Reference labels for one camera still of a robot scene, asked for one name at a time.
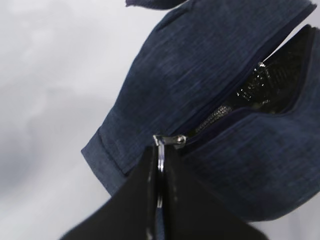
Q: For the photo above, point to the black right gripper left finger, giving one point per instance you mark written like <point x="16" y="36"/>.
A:
<point x="130" y="214"/>

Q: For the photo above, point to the dark navy lunch bag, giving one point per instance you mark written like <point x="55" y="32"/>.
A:
<point x="216" y="71"/>

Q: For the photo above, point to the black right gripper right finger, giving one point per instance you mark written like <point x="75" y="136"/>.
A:
<point x="191" y="212"/>

